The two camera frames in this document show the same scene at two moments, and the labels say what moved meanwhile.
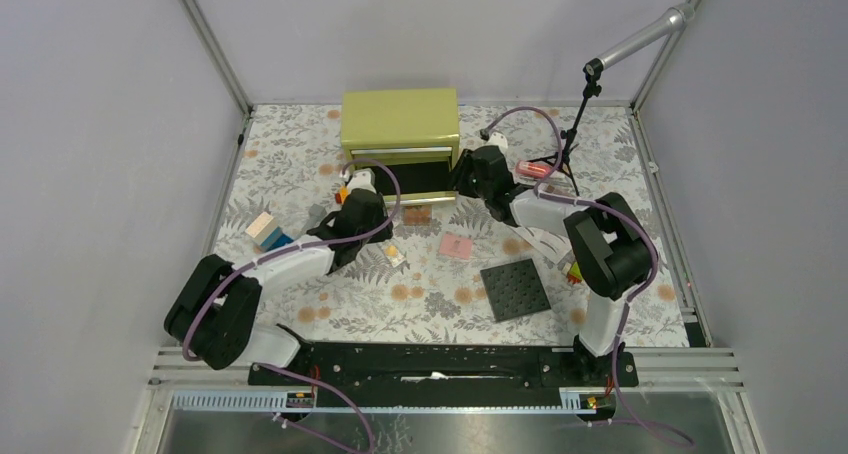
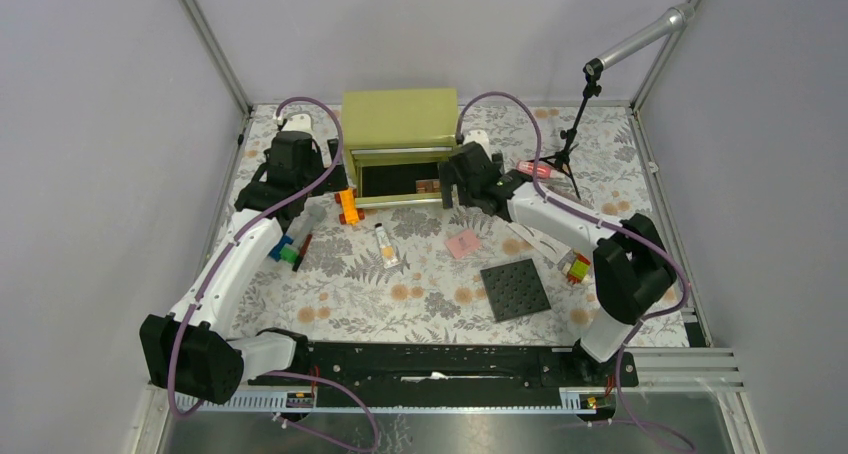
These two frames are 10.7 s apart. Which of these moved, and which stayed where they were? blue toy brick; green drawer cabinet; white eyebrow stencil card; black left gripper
Moved: black left gripper
Stayed: white eyebrow stencil card; blue toy brick; green drawer cabinet
